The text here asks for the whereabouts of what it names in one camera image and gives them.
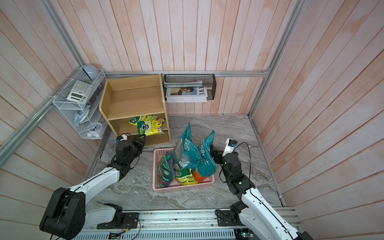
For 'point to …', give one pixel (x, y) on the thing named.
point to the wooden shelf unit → (136, 105)
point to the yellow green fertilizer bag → (184, 175)
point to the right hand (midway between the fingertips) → (218, 145)
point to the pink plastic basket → (157, 153)
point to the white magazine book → (185, 94)
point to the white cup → (94, 128)
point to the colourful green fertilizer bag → (165, 169)
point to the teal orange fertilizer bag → (207, 167)
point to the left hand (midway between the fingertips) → (146, 138)
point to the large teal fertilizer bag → (186, 153)
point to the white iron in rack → (81, 116)
